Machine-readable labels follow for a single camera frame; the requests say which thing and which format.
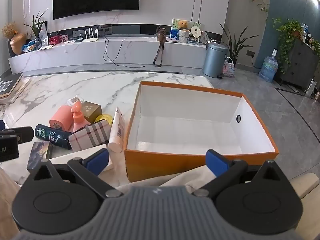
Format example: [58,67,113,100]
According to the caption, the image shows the woven pink handbag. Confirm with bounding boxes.
[222,57,236,79]

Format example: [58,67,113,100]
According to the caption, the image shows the beige book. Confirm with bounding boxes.
[0,78,32,105]

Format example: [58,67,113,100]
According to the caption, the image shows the pink paper roll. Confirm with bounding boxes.
[49,104,75,132]

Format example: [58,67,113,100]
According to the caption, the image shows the yellow tape roll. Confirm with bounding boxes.
[94,114,114,126]

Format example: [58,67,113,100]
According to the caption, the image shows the blue snack packets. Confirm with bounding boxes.
[22,41,38,53]

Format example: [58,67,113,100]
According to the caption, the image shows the plaid zip case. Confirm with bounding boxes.
[68,120,112,152]

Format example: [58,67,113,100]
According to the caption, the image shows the trailing pothos plant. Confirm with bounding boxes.
[272,18,305,73]

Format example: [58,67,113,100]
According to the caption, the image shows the dark grey cabinet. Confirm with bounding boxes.
[280,38,320,91]

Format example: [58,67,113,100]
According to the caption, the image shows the long-leaf potted plant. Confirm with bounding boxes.
[219,23,258,67]

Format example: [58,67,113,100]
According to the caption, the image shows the blue water jug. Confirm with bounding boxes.
[258,48,279,83]

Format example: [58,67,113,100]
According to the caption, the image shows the beige cloth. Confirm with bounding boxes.
[117,165,313,205]

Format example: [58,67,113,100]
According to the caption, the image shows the white router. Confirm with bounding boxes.
[82,27,99,43]

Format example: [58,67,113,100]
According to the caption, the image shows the brown cardboard box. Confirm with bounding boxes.
[82,101,103,124]

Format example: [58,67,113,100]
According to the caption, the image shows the teddy bear in white pot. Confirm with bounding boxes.
[178,20,191,44]

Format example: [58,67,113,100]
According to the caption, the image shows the black cable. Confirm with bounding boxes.
[103,33,146,68]

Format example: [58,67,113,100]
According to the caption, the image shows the green plant in glass vase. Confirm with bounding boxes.
[24,8,49,49]

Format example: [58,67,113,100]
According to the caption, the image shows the dark printed box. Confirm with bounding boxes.
[26,141,53,173]

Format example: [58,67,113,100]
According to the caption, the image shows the white box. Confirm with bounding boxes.
[49,144,114,173]

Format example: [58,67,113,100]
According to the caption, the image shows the clear plastic cube box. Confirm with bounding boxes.
[67,95,83,107]

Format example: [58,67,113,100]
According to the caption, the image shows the black hardcover book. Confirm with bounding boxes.
[0,73,24,99]

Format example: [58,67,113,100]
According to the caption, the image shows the gold vase with dried flowers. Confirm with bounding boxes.
[2,22,27,56]

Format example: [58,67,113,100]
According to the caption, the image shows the white marble media console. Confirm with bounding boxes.
[8,36,208,74]

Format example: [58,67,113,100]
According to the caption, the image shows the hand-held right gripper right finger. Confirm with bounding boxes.
[192,149,293,197]

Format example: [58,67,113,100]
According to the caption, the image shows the dark shampoo bottle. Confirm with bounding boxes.
[34,124,73,151]

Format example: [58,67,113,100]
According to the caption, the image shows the white lotion tube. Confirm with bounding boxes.
[108,107,125,153]

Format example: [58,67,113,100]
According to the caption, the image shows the orange cardboard box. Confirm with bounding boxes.
[124,81,280,182]

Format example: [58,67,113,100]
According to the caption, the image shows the pink pump bottle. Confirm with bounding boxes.
[71,100,92,133]

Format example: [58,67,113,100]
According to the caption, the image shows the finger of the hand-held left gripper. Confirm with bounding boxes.
[0,127,34,144]

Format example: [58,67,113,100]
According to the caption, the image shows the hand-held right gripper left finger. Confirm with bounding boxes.
[24,148,123,198]

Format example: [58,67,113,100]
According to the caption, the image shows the green and white painting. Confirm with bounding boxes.
[170,18,193,39]

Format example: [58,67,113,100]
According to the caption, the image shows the white round hand fan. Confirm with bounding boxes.
[190,22,202,43]

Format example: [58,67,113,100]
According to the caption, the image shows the grey pedal trash can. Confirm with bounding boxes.
[202,42,229,78]

